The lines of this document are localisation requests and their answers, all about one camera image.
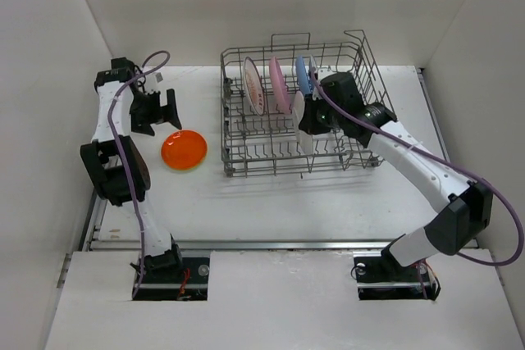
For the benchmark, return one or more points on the white plate orange sunburst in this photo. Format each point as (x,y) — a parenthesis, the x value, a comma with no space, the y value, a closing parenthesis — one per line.
(253,86)

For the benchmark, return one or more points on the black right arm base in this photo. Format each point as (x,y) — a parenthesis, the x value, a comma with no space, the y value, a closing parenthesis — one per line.
(375,283)

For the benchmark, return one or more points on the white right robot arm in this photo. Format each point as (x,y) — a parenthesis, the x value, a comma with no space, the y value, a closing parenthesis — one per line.
(462,207)

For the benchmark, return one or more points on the blue plate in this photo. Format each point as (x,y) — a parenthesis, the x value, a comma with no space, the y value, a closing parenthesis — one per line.
(303,80)

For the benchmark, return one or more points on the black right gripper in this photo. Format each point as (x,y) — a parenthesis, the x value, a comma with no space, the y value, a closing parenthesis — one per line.
(308,121)

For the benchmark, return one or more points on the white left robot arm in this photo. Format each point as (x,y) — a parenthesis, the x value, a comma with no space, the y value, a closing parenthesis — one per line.
(113,162)

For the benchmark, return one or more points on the grey wire dish rack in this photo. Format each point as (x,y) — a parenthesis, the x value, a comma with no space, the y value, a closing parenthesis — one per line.
(254,145)

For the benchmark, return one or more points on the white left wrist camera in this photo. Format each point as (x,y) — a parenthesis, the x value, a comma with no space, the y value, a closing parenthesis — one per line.
(152,83)

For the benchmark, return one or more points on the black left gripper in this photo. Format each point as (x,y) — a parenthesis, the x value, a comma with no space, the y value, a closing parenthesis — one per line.
(143,124)

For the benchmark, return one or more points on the pink plate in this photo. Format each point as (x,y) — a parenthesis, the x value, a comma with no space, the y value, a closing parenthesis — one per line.
(279,87)

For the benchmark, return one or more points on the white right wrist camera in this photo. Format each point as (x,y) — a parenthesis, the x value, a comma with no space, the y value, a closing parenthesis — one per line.
(321,73)

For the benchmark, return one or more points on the white plate teal rim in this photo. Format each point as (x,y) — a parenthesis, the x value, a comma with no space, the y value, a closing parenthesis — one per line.
(298,113)

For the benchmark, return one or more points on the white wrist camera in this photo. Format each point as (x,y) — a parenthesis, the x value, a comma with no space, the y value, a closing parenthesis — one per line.
(321,73)
(152,83)

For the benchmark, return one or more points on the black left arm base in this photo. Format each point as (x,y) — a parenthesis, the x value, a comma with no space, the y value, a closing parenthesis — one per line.
(186,284)

